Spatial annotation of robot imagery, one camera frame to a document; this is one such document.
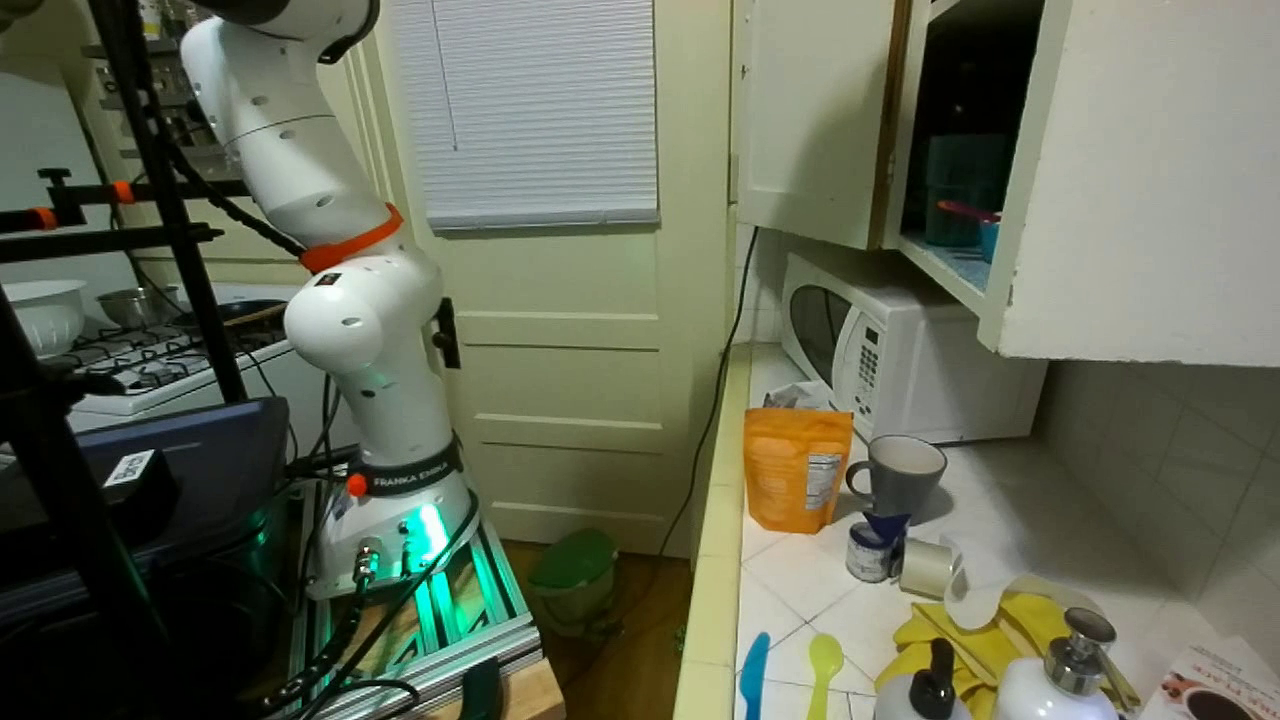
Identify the small blue-lidded can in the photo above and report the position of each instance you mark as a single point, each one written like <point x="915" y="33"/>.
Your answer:
<point x="872" y="550"/>

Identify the microwave door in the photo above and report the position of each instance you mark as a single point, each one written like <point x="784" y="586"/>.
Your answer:
<point x="820" y="325"/>

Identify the white gas stove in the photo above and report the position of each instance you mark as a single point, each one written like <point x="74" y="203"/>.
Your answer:
<point x="150" y="360"/>

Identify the green plastic spoon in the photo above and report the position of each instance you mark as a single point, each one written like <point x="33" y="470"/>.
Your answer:
<point x="824" y="665"/>

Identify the blue plastic spoon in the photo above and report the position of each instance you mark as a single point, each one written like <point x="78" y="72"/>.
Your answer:
<point x="754" y="675"/>

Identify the yellow rubber gloves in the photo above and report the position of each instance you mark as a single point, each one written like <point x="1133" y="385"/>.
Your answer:
<point x="985" y="640"/>

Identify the white wall cabinet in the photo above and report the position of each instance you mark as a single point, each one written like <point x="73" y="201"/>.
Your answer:
<point x="1000" y="180"/>

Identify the green bin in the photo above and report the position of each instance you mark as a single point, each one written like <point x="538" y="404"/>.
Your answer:
<point x="574" y="580"/>

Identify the printed booklet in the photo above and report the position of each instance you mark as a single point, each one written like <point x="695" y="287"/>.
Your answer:
<point x="1215" y="680"/>

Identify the white microwave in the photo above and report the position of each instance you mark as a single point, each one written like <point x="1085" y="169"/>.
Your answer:
<point x="900" y="350"/>

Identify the grey mug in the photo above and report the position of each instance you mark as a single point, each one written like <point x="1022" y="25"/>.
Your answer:
<point x="900" y="475"/>

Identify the white silver pump bottle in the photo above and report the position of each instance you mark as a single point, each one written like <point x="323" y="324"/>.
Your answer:
<point x="1060" y="680"/>

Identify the white cabinet door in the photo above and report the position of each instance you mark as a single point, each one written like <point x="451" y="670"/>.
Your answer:
<point x="1150" y="180"/>
<point x="812" y="120"/>

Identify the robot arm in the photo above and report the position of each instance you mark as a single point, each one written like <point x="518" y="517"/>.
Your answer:
<point x="340" y="330"/>

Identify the orange pouch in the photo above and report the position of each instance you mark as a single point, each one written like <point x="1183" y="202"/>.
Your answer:
<point x="795" y="468"/>

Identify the metal bowl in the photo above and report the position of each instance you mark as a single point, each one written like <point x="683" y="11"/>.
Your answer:
<point x="135" y="305"/>

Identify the teal container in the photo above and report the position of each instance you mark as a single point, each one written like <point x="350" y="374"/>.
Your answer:
<point x="962" y="185"/>

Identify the white bowl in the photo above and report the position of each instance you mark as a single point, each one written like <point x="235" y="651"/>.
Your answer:
<point x="45" y="312"/>

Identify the roll of tape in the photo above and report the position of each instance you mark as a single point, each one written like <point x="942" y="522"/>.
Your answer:
<point x="926" y="568"/>

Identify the dark frying pan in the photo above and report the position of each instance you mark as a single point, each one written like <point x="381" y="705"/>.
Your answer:
<point x="240" y="312"/>

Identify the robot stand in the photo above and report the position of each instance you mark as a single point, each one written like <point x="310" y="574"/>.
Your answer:
<point x="450" y="640"/>

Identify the wall rack with jars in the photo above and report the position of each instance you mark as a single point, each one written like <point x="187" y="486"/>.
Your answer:
<point x="160" y="90"/>

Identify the black pump bottle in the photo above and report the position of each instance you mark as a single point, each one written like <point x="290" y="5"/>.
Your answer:
<point x="925" y="690"/>

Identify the white window blind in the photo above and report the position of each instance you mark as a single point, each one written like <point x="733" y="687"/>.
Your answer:
<point x="540" y="110"/>

